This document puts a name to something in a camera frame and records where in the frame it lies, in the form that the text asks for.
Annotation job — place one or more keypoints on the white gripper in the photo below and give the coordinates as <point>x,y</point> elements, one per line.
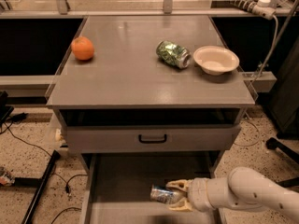
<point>197,192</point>

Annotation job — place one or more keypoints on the silver redbull can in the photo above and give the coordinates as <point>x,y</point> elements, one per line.
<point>165,195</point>

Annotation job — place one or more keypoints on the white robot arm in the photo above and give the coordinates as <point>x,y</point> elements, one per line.
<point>244,189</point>

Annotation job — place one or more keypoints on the grey top drawer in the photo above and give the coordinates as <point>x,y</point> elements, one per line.
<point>125,140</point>

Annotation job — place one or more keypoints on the grey open middle drawer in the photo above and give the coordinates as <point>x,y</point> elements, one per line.
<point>118,189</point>

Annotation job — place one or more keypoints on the green soda can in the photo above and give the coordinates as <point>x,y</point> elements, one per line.
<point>173,54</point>

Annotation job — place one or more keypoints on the black chair base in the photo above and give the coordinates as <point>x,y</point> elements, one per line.
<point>273,144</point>

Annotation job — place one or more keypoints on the white paper bowl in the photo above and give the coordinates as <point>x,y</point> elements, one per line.
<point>216,60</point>

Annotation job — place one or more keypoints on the black floor stand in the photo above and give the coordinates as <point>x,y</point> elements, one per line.
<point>38,184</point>

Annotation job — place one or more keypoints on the crumpled wrapper on floor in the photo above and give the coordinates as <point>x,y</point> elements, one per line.
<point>6,177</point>

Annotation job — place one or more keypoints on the orange fruit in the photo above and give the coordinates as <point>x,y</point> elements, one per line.
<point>82,48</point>

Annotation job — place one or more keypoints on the white power strip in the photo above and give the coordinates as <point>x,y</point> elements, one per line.
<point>260,7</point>

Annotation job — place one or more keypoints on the black drawer handle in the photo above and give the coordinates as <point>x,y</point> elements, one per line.
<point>143,139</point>

